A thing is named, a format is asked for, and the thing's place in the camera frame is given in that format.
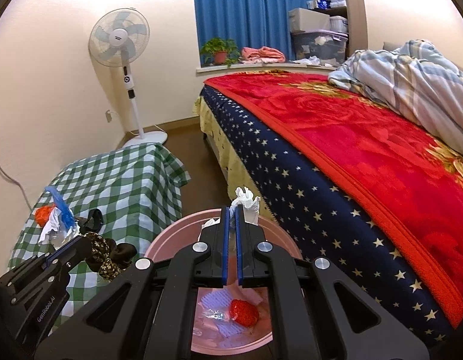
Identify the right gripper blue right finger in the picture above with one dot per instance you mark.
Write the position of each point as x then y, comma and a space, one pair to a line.
239, 216

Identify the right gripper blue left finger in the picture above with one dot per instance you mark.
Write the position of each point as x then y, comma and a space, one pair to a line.
225, 226

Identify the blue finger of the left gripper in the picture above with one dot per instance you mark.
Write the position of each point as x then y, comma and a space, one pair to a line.
68, 255

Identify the white tissue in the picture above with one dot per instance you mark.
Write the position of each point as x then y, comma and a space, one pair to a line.
251, 209

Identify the blue plastic bag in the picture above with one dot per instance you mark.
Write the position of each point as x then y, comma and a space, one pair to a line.
63, 207

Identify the white paper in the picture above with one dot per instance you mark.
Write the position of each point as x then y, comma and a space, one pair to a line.
60, 228

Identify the orange plastic bag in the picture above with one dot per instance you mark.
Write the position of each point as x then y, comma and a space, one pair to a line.
42, 214

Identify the red plastic bag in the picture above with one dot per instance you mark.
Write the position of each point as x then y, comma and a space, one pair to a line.
244, 313

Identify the clear plastic bag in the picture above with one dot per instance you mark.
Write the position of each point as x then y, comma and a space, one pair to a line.
217, 315

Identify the pink trash bin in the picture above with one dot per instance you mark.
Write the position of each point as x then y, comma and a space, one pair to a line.
214, 332

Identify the yellow bed skirt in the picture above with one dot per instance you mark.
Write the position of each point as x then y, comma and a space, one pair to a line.
230, 164

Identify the green checkered tablecloth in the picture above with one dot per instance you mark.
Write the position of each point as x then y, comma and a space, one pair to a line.
137, 189

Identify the navy star bedsheet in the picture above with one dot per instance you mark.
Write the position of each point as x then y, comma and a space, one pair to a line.
322, 219

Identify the potted green plant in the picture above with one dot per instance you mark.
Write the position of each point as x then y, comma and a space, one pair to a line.
218, 51

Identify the pink folded clothes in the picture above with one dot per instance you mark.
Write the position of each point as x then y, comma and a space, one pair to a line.
262, 55

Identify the red floral blanket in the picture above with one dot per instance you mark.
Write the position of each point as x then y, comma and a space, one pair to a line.
409, 183

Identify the grey cardboard box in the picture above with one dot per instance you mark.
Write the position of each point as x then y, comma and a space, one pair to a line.
302, 20

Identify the blue curtain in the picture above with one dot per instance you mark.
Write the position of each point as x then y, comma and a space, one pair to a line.
250, 23

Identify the white standing fan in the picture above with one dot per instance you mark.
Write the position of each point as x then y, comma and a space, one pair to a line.
117, 39

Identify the small clear storage box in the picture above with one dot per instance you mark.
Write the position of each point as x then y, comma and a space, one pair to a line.
339, 24

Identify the plaid blue grey duvet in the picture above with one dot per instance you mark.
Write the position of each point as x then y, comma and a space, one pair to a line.
415, 80

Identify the wooden bookshelf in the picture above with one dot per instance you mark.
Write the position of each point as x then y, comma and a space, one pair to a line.
345, 7

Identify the white wall outlet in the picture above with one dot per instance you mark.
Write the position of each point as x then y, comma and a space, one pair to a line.
108, 116

